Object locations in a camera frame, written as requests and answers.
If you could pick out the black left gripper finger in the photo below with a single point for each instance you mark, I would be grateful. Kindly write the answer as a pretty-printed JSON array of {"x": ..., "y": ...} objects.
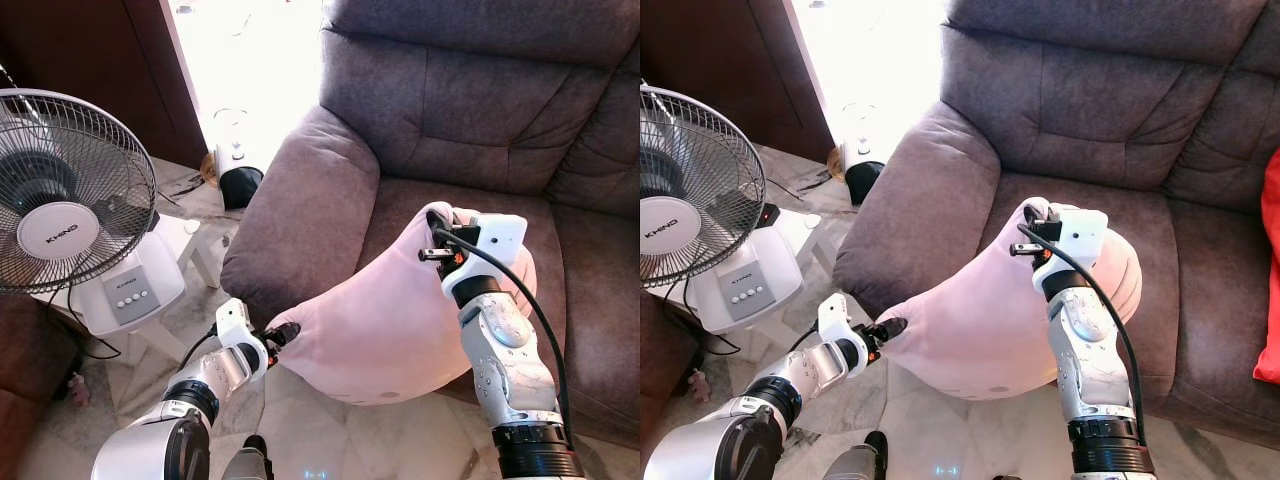
[
  {"x": 894, "y": 328},
  {"x": 288, "y": 331}
]

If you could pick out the pink pillow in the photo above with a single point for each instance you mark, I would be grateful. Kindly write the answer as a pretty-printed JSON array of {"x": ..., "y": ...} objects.
[
  {"x": 990, "y": 320},
  {"x": 380, "y": 320}
]

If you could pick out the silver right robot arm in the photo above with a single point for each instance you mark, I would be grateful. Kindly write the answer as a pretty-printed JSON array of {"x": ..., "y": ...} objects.
[
  {"x": 505, "y": 360},
  {"x": 1085, "y": 350}
]

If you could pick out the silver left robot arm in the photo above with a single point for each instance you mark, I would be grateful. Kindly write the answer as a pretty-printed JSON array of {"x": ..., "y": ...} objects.
[
  {"x": 805, "y": 380},
  {"x": 200, "y": 385}
]

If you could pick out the red pillow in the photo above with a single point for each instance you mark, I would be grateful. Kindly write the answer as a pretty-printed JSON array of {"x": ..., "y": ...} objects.
[{"x": 1270, "y": 280}]

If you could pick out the grey robot leg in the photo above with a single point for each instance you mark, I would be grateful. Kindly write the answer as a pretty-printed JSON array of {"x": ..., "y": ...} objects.
[
  {"x": 248, "y": 467},
  {"x": 860, "y": 465}
]

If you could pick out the small black bin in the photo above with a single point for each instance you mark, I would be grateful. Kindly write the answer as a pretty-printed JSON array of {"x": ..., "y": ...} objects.
[
  {"x": 863, "y": 182},
  {"x": 240, "y": 187}
]

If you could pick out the small brown round object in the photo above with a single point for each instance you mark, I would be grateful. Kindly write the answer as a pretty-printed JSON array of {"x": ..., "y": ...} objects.
[
  {"x": 835, "y": 163},
  {"x": 209, "y": 171}
]

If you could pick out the small white appliance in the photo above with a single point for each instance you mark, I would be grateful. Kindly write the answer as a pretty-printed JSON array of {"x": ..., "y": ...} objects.
[
  {"x": 857, "y": 152},
  {"x": 230, "y": 160}
]

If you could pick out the small pink toy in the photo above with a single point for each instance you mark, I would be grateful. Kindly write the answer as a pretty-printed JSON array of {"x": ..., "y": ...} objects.
[
  {"x": 699, "y": 385},
  {"x": 79, "y": 388}
]

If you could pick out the white table fan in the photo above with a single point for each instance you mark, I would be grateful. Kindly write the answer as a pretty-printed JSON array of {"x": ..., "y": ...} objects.
[
  {"x": 60, "y": 230},
  {"x": 670, "y": 225}
]

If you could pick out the dark brown armchair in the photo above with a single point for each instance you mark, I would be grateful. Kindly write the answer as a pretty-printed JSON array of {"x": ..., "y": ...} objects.
[
  {"x": 660, "y": 400},
  {"x": 25, "y": 400}
]

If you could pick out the dark brown wooden cabinet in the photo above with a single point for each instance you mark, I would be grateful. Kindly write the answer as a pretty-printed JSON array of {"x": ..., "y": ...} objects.
[
  {"x": 100, "y": 50},
  {"x": 720, "y": 50}
]

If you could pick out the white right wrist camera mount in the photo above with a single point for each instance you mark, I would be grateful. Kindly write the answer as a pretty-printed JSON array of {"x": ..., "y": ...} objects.
[
  {"x": 500, "y": 240},
  {"x": 1085, "y": 235}
]

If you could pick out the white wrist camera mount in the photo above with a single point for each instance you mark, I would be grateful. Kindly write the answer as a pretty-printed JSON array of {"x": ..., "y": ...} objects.
[
  {"x": 1085, "y": 235},
  {"x": 500, "y": 240},
  {"x": 232, "y": 322},
  {"x": 833, "y": 318}
]

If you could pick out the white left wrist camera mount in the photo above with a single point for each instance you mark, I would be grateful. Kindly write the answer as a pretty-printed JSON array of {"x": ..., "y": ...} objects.
[
  {"x": 232, "y": 322},
  {"x": 833, "y": 318}
]

